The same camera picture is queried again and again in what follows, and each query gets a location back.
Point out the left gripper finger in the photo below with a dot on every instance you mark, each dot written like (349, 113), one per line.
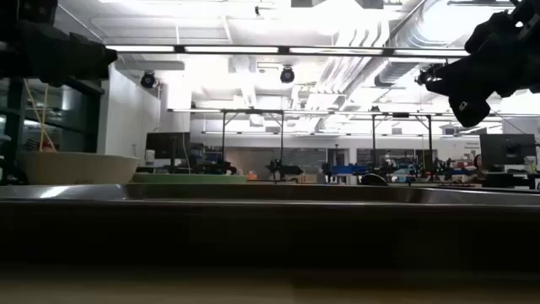
(88, 59)

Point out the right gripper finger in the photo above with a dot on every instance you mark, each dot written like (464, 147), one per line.
(447, 80)

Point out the pale grey bowl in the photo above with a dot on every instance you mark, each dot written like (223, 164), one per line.
(76, 169)

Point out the green plate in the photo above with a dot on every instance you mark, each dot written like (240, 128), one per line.
(190, 178)

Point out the background black robot arm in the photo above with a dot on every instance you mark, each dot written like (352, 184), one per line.
(282, 169)

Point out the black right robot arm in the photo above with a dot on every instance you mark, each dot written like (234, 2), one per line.
(529, 10)

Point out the brown plastic tray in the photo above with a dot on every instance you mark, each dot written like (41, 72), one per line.
(270, 228)

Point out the black monitor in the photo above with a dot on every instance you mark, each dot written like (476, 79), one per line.
(168, 145)
(508, 150)

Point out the overhead light bar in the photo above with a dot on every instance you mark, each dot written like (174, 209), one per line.
(232, 49)

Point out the black ceiling camera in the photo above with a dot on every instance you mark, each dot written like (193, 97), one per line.
(287, 75)
(147, 79)
(423, 76)

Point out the black workstation frame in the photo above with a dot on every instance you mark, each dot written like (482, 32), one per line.
(429, 139)
(223, 135)

